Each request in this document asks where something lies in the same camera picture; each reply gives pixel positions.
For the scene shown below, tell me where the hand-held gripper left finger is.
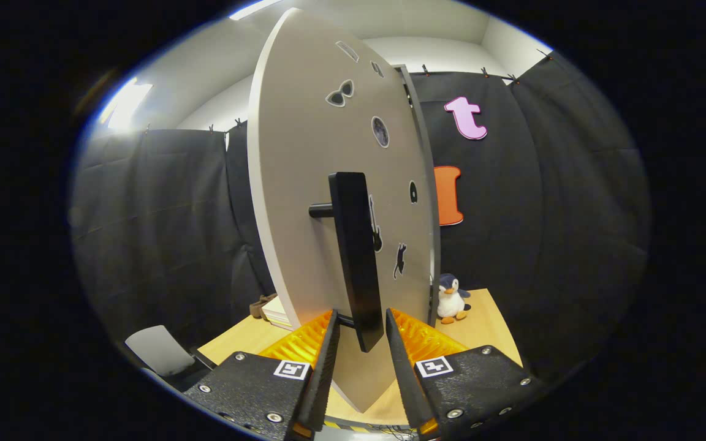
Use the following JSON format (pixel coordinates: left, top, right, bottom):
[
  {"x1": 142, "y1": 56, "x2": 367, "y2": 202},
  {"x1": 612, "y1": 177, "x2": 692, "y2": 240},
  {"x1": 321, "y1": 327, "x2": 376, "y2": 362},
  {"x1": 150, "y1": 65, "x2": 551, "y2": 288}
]
[{"x1": 183, "y1": 308, "x2": 341, "y2": 441}]

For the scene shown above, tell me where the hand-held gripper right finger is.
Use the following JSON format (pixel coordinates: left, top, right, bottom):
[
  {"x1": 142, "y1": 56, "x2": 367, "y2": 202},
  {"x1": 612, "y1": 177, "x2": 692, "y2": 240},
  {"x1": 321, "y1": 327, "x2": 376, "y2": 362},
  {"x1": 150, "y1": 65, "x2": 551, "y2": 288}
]
[{"x1": 385, "y1": 307, "x2": 544, "y2": 439}]

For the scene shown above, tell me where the dark grey shoe cabinet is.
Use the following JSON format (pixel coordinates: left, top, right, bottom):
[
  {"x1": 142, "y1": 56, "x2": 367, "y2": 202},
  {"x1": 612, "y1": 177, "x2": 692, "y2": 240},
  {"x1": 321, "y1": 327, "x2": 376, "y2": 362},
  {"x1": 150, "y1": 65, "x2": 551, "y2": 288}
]
[{"x1": 393, "y1": 64, "x2": 442, "y2": 325}]

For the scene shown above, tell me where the beige shoe cabinet door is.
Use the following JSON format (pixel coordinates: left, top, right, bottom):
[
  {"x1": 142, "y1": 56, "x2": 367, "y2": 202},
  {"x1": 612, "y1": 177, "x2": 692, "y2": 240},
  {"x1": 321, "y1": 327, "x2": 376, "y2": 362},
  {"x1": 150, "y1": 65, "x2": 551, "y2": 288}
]
[{"x1": 247, "y1": 7, "x2": 436, "y2": 414}]

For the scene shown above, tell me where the penguin plush toy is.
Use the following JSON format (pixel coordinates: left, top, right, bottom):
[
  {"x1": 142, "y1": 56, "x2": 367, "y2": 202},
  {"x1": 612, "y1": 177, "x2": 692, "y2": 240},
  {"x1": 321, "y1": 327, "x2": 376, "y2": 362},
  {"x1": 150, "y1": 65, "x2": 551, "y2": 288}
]
[{"x1": 438, "y1": 273, "x2": 471, "y2": 325}]

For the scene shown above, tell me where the black backdrop cloth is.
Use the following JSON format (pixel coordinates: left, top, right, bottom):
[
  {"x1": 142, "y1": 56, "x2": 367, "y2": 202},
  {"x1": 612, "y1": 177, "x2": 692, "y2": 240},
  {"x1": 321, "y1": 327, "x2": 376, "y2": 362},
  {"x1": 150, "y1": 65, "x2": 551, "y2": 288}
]
[{"x1": 71, "y1": 52, "x2": 653, "y2": 393}]

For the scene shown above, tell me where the ceiling light panel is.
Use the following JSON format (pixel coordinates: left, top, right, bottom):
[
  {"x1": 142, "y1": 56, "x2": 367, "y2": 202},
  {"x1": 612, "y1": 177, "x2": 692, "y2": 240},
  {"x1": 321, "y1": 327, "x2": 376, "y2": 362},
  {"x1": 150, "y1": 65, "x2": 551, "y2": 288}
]
[
  {"x1": 99, "y1": 77, "x2": 153, "y2": 130},
  {"x1": 229, "y1": 0, "x2": 283, "y2": 20}
]

